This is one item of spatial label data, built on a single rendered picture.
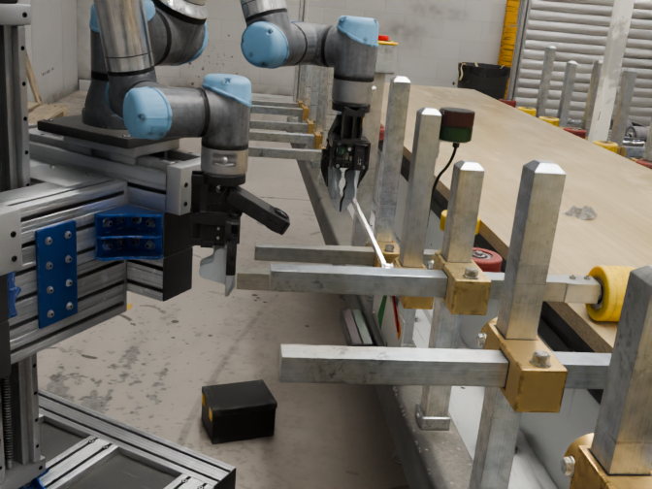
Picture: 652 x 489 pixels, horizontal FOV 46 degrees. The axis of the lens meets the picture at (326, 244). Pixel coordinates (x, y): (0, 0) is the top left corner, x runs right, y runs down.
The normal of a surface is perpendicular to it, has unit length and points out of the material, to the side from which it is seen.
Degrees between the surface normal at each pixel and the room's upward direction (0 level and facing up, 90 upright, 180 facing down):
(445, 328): 90
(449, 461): 0
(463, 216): 90
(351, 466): 0
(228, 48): 90
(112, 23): 98
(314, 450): 0
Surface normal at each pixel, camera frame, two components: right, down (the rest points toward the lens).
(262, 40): -0.44, 0.25
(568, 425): -0.99, -0.04
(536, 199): 0.11, 0.32
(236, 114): 0.55, 0.30
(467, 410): 0.08, -0.95
